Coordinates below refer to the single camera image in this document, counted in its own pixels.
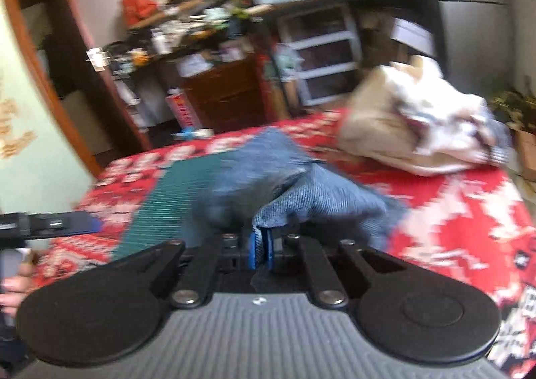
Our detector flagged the dark wooden drawer cabinet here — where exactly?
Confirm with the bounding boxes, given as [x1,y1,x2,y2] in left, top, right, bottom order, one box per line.
[182,55,267,134]

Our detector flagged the green cutting mat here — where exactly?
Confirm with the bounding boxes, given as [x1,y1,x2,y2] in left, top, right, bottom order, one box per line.
[112,153,240,261]

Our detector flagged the person's left hand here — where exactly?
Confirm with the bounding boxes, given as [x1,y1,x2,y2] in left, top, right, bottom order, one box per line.
[0,263,36,317]

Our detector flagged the black shelf desk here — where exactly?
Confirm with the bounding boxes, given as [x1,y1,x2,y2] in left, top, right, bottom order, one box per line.
[252,0,449,74]

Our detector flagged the small christmas tree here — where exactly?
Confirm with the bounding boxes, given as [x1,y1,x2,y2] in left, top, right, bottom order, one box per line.
[490,88,536,134]

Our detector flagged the grey refrigerator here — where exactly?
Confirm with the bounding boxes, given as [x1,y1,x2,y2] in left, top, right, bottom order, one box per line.
[439,0,513,98]

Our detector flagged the red sign board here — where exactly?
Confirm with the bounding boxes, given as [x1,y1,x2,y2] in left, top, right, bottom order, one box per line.
[166,88,199,129]

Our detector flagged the red patterned tablecloth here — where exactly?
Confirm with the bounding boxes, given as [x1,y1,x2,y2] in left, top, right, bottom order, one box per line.
[35,111,535,378]

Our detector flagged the cardboard boxes stack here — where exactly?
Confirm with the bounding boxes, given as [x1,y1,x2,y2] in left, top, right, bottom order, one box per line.
[357,11,436,69]

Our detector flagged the blue ceramic pet bowl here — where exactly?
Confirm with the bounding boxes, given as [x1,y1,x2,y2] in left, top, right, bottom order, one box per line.
[172,128,198,141]

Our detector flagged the white plastic drawer unit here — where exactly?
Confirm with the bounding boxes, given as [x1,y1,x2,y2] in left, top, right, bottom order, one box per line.
[277,4,362,107]

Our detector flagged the blue denim shorts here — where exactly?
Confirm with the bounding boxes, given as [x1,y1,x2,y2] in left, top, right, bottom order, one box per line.
[187,128,408,250]

